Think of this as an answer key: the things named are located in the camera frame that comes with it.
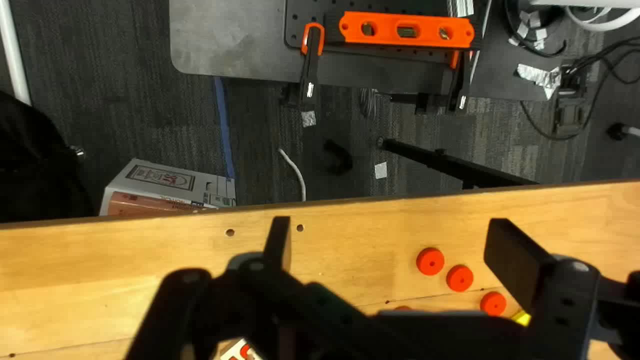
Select printed cardboard box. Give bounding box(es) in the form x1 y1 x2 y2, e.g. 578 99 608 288
97 156 237 220

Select grey metal plate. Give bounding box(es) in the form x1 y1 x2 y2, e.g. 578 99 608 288
168 0 376 86

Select orange spirit level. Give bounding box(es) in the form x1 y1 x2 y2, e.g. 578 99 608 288
336 10 477 53

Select grey cylinder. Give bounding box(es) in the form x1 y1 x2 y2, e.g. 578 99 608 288
605 121 640 145

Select black bag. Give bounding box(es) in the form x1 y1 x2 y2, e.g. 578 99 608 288
0 89 95 226

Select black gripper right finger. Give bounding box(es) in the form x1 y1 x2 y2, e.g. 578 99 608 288
482 216 640 360

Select white coiled cable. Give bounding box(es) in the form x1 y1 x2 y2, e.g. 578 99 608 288
561 0 640 34

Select blue tape strip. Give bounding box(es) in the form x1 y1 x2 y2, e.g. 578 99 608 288
211 75 237 182

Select crumpled silver foil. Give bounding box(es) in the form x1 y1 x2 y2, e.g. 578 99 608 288
513 61 563 103

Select white tube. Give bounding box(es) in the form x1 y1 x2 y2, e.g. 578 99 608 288
0 0 33 109

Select orange black bar clamp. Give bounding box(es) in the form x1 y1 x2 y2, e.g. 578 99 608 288
296 20 328 130
387 47 471 117

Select orange wooden disc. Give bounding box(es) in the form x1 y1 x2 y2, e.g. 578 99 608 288
477 291 510 318
443 263 476 294
413 246 445 278

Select black cable bundle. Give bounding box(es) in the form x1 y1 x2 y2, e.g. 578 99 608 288
501 0 640 145

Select black curved plastic piece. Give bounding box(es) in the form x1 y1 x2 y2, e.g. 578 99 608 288
322 136 355 178

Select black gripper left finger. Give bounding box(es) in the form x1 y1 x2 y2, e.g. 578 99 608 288
126 215 337 360

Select black metal stand leg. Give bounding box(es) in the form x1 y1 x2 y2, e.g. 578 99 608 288
378 136 539 192

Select thin white cable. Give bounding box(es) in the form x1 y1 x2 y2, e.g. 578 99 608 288
275 146 310 205

